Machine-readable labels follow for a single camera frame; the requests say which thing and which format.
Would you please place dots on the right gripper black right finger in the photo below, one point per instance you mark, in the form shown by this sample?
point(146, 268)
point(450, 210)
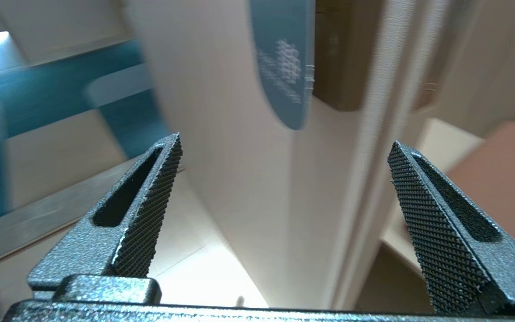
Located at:
point(436, 232)

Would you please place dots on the white door hanger sign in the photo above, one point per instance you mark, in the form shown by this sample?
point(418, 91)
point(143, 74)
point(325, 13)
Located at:
point(284, 44)

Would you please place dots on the white room door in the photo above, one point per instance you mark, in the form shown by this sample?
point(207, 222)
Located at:
point(239, 156)

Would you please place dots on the brown bench cushion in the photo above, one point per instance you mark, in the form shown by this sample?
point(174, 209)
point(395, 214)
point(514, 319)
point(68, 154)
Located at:
point(508, 170)

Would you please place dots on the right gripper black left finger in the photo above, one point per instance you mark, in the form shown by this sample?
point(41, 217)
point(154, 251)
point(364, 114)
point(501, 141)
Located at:
point(141, 214)

